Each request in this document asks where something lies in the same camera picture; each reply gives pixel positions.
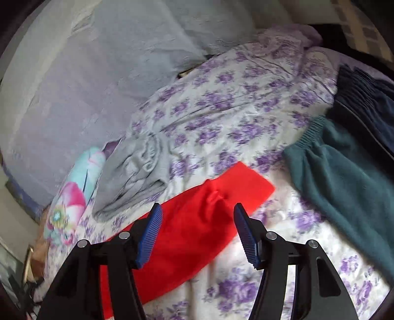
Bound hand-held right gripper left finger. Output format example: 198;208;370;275
37;203;164;320

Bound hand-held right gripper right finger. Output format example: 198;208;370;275
233;203;359;320

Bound red pants with striped band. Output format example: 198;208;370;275
100;161;276;319

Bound grey folded pants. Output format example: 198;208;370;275
92;132;173;222

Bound navy pants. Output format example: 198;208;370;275
326;64;394;154

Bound colourful flower-print folded blanket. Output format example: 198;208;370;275
43;146;107;247

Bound purple floral bedspread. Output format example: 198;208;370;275
34;26;391;320

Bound large grey lace cushion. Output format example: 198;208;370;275
0;0;207;216

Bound beige checked cushion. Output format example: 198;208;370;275
334;0;388;59

